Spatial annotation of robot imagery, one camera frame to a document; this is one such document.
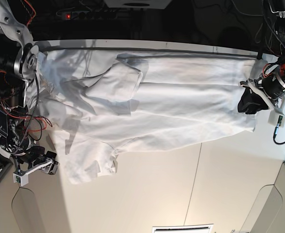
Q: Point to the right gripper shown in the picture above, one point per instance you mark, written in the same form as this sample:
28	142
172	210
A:
35	159

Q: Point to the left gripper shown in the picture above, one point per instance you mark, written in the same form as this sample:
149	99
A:
264	93

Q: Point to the white t-shirt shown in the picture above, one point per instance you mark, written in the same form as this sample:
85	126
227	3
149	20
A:
104	103

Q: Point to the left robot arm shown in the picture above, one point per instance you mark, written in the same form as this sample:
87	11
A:
273	13

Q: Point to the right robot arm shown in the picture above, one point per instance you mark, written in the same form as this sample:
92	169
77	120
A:
19	99

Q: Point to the white vent grille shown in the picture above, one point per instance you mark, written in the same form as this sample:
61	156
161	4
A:
207	228

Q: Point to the black power strip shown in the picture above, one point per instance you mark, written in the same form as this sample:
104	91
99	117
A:
100	14

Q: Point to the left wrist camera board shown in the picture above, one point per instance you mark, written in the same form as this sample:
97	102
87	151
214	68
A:
281	120

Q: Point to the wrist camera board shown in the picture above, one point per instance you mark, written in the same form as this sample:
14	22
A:
16	179
281	120

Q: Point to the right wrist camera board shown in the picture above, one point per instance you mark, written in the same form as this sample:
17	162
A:
16	179

